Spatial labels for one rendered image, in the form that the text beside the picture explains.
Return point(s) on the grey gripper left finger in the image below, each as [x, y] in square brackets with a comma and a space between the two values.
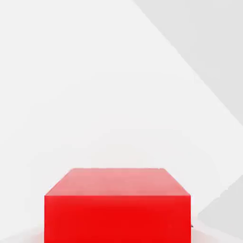
[36, 237]

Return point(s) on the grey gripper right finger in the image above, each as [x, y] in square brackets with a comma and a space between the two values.
[199, 237]

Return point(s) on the small red cube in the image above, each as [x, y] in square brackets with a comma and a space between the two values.
[117, 218]

